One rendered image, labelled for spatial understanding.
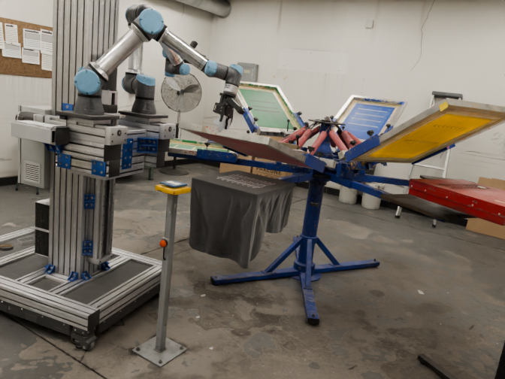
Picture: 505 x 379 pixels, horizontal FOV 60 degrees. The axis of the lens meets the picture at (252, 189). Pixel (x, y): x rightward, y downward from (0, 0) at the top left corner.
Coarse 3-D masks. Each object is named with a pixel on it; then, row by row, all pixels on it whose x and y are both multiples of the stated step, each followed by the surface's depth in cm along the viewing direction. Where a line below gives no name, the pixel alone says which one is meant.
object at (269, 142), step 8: (184, 128) 240; (192, 128) 237; (200, 128) 235; (208, 128) 232; (216, 128) 230; (224, 136) 227; (232, 136) 224; (240, 136) 222; (248, 136) 220; (256, 136) 217; (264, 136) 215; (264, 144) 217; (272, 144) 218; (280, 144) 225; (240, 152) 300; (280, 152) 232; (288, 152) 234; (296, 152) 243; (304, 160) 255; (312, 168) 284
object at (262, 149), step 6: (228, 138) 232; (246, 144) 239; (252, 144) 231; (258, 144) 224; (258, 150) 257; (264, 150) 247; (270, 150) 239; (276, 150) 231; (270, 156) 276; (276, 156) 265; (282, 156) 255; (288, 156) 246; (288, 162) 286; (294, 162) 274; (300, 162) 264
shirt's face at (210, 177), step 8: (200, 176) 257; (208, 176) 260; (216, 176) 263; (248, 176) 275; (256, 176) 278; (264, 176) 281; (224, 184) 243; (232, 184) 246; (280, 184) 262; (288, 184) 264; (248, 192) 232; (256, 192) 235; (264, 192) 237
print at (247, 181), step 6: (234, 174) 274; (228, 180) 254; (234, 180) 256; (240, 180) 258; (246, 180) 260; (252, 180) 263; (258, 180) 265; (264, 180) 267; (252, 186) 246; (258, 186) 248; (264, 186) 250
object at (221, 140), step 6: (198, 132) 241; (210, 138) 258; (216, 138) 249; (222, 138) 240; (228, 144) 267; (234, 144) 257; (240, 144) 248; (240, 150) 288; (246, 150) 276; (252, 150) 265; (258, 156) 300; (264, 156) 288
